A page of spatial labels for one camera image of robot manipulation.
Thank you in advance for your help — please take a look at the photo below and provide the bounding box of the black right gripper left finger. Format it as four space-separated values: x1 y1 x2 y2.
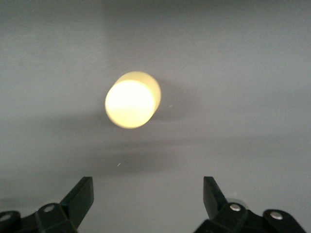
0 176 95 233

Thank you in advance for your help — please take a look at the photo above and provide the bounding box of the yellow plastic cup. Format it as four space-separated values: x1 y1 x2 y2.
104 70 162 129

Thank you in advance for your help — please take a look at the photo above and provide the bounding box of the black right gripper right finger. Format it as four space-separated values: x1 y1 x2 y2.
193 176 307 233

